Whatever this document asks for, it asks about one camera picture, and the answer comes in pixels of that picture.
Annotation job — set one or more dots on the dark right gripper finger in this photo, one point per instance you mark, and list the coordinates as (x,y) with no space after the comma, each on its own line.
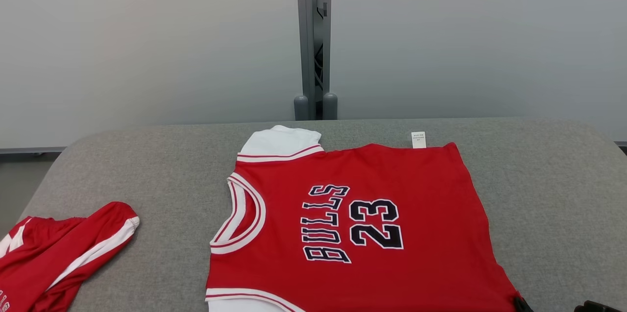
(523,306)
(595,308)

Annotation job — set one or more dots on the red Bulls 23 jersey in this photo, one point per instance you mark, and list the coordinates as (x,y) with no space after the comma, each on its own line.
(416,194)

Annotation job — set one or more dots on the red shorts with white stripe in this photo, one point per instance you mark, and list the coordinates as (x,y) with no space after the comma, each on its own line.
(44,258)

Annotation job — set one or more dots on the grey metal partition post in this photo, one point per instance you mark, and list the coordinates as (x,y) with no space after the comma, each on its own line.
(307,33)

